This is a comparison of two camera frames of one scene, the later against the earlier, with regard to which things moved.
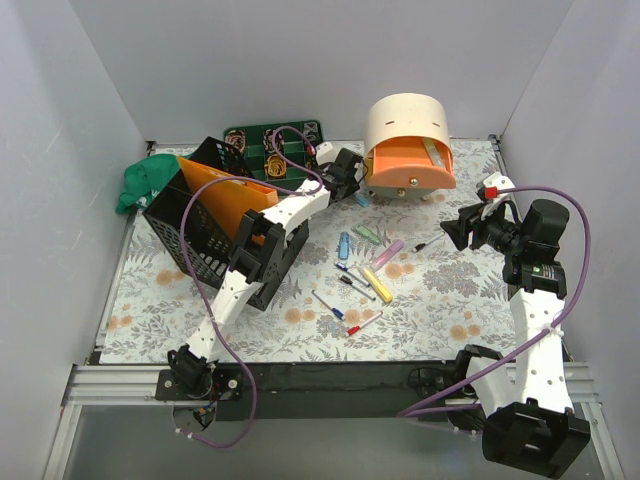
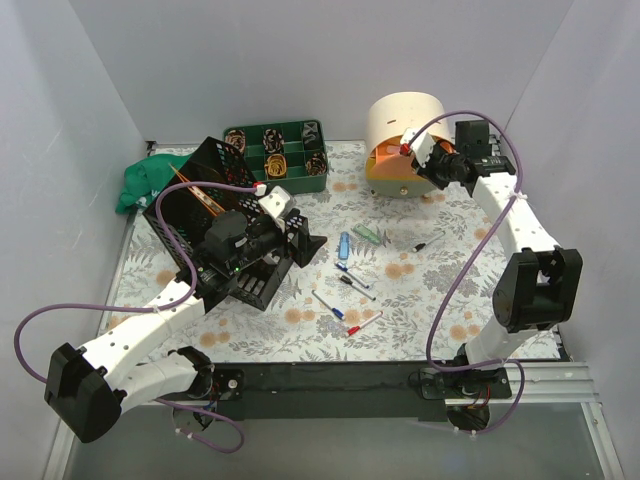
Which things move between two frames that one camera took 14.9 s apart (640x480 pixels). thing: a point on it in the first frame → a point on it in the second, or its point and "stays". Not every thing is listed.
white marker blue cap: x=339 y=314 stays
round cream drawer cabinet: x=408 y=147 stays
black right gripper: x=472 y=227 → x=432 y=166
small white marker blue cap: x=353 y=274 stays
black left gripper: x=347 y=167 → x=294 y=233
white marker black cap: x=356 y=287 stays
